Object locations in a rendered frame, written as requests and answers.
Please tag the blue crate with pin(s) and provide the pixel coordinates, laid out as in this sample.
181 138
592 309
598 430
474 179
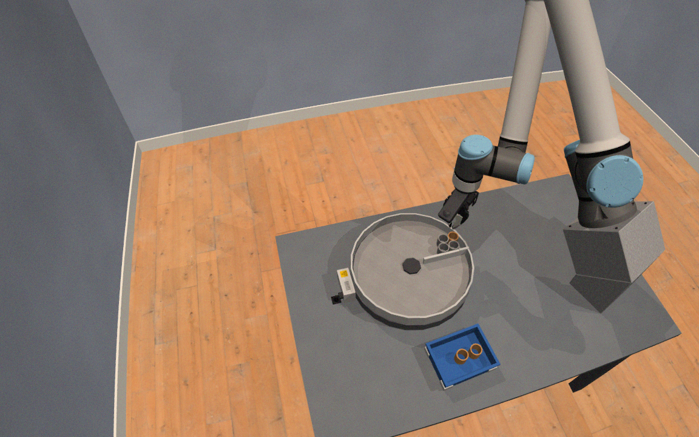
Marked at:
442 351

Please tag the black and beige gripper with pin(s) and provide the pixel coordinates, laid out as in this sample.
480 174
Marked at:
463 213

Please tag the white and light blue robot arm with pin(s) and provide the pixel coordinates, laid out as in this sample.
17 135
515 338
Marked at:
608 173

